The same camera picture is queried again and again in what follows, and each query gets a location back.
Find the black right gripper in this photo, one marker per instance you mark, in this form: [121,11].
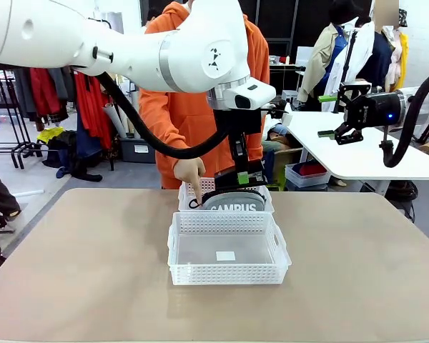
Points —
[375,109]

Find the mannequin in beige coat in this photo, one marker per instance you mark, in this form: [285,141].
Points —
[323,60]

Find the person in orange hoodie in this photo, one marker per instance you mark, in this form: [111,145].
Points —
[186,118]

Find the grey CAMPUS pouch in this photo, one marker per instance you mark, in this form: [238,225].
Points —
[232,203]

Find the cardboard box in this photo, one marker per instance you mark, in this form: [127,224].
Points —
[287,160]

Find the grey paper roll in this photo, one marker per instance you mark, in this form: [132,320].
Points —
[115,119]

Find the grey jacket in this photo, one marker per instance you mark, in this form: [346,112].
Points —
[62,80]

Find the white table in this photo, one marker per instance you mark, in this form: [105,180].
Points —
[364,153]

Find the white coat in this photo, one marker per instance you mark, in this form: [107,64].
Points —
[361,53]

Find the mannequin in navy top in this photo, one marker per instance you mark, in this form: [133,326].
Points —
[380,60]

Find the white perforated plastic basket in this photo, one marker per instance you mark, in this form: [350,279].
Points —
[189,191]

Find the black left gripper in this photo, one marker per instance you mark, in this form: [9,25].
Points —
[241,121]

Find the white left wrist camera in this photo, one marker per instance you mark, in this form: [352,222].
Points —
[284,114]

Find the black garment pile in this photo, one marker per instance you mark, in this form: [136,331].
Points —
[75,157]

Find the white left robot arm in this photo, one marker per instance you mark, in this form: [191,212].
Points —
[128,46]

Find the long red dress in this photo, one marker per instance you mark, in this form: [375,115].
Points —
[91,107]

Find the neon yellow garment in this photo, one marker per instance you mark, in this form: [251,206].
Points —
[51,134]

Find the clear box with red contents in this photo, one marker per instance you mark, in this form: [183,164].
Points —
[305,175]

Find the black tripod pole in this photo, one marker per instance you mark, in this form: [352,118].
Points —
[348,60]

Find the black metal clothes rack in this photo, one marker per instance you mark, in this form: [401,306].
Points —
[10,135]

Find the white basket with label sticker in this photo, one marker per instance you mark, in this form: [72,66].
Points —
[229,250]

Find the person's right hand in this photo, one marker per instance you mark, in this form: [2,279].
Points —
[191,171]

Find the dark red jacket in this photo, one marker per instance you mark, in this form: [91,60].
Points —
[44,93]

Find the tall grey cardboard tube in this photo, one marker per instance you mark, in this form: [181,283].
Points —
[133,118]

